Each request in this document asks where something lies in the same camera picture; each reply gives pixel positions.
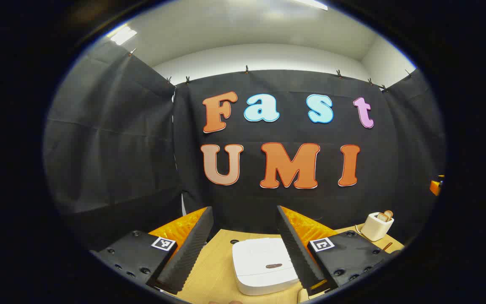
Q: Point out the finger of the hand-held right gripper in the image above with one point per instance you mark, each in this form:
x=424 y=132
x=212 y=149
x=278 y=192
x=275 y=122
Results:
x=436 y=185

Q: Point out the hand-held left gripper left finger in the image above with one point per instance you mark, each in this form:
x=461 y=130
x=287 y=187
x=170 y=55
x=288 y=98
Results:
x=188 y=253

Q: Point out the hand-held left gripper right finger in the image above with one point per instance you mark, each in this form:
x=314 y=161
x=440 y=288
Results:
x=298 y=253

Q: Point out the white rice cooker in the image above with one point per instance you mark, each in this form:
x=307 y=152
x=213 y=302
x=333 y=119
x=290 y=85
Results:
x=260 y=261

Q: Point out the toasted bread slice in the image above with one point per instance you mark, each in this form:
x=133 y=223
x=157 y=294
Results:
x=389 y=214
x=381 y=217

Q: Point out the white toaster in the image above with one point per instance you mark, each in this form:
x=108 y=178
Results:
x=374 y=230

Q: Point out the black backdrop cloth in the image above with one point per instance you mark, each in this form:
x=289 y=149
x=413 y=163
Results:
x=116 y=139

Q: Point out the ceiling light panel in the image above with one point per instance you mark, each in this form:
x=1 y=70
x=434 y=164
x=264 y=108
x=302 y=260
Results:
x=123 y=35

